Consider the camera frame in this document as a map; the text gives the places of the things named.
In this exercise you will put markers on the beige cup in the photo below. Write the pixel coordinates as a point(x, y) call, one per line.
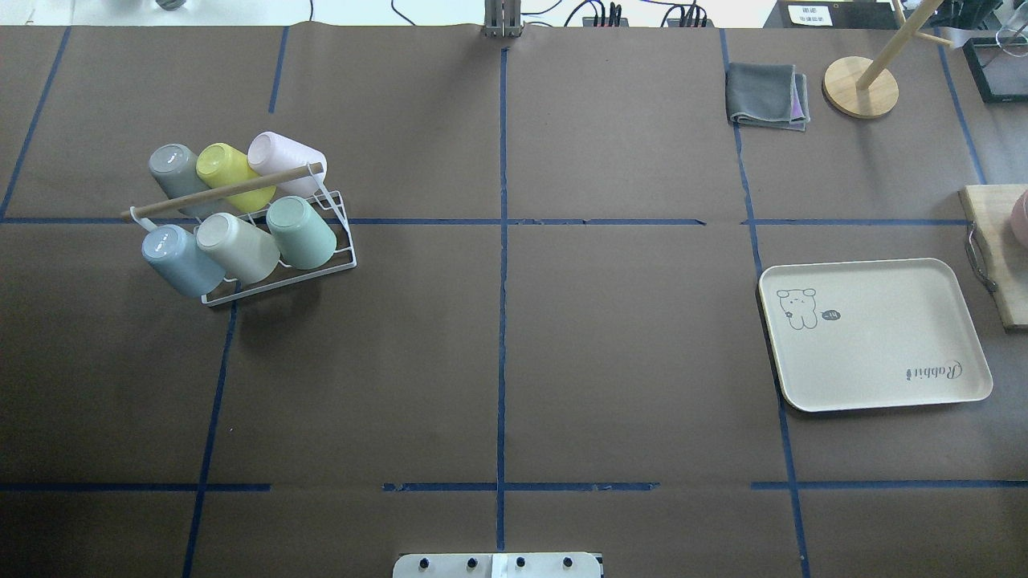
point(247, 253)

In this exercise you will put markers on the pink bowl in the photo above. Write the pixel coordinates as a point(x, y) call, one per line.
point(1019, 220)

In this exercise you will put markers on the yellow cup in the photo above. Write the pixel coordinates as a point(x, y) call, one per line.
point(220, 164)

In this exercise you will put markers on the wooden stand with round base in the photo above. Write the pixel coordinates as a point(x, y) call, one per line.
point(864, 88)

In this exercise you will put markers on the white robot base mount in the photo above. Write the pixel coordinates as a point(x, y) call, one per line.
point(500, 564)

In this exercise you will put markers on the wooden cutting board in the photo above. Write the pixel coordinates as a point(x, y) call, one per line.
point(997, 259)

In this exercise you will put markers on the pink cup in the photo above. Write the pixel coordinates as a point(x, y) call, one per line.
point(271, 153)

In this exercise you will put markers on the blue cup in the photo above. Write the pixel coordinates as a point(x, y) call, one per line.
point(174, 254)

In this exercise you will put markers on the black frame box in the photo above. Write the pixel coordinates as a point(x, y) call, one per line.
point(1000, 76)

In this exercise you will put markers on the green cup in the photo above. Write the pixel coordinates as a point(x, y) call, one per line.
point(303, 237)

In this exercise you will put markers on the cream rabbit tray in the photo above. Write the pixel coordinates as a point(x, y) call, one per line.
point(872, 334)

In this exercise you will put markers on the grey folded cloth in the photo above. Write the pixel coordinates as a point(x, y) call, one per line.
point(770, 95)

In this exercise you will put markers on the aluminium camera post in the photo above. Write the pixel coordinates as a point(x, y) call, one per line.
point(502, 19)

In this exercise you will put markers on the white wire cup rack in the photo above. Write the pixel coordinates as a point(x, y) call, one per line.
point(330, 202)

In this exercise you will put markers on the grey cup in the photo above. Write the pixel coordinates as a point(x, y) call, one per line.
point(173, 166)

